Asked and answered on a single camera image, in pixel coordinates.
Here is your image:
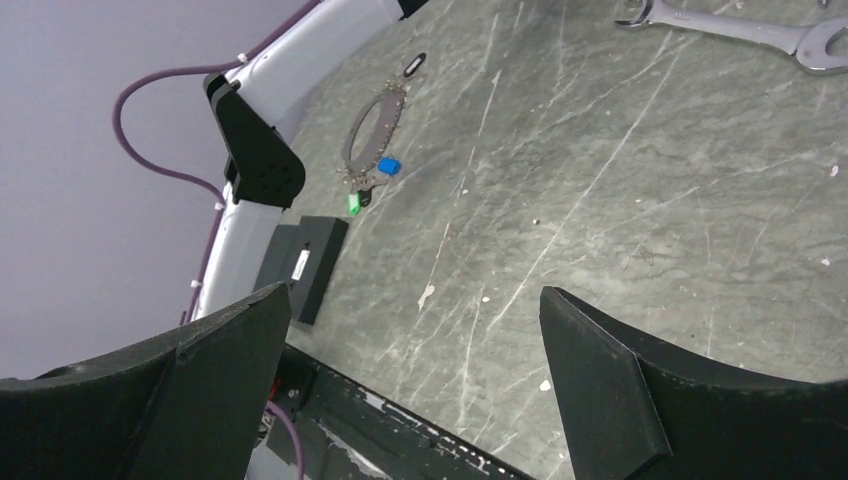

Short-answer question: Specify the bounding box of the blue capped key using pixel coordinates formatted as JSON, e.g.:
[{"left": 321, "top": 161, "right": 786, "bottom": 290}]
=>
[{"left": 377, "top": 156, "right": 402, "bottom": 176}]

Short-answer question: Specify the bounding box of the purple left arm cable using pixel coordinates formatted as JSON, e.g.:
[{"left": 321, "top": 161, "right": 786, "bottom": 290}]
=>
[{"left": 111, "top": 0, "right": 323, "bottom": 326}]

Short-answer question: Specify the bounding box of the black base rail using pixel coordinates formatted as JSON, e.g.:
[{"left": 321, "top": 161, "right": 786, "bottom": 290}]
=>
[{"left": 267, "top": 346, "right": 527, "bottom": 480}]

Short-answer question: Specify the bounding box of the black key tag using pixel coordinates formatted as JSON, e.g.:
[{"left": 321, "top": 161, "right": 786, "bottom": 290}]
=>
[{"left": 401, "top": 52, "right": 427, "bottom": 79}]

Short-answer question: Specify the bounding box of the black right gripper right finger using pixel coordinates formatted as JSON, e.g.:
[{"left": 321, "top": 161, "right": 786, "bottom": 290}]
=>
[{"left": 539, "top": 286, "right": 847, "bottom": 479}]

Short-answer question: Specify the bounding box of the black flat box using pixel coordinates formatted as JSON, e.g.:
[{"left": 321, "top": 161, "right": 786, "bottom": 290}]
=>
[{"left": 254, "top": 216, "right": 349, "bottom": 325}]

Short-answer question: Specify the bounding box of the large silver wrench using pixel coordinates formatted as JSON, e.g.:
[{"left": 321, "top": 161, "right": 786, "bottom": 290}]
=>
[{"left": 614, "top": 1, "right": 847, "bottom": 75}]

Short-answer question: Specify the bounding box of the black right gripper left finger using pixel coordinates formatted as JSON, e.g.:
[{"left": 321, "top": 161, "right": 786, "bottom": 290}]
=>
[{"left": 1, "top": 283, "right": 291, "bottom": 479}]

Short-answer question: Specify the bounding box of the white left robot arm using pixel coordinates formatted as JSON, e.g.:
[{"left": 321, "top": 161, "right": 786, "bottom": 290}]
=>
[{"left": 185, "top": 1, "right": 424, "bottom": 322}]

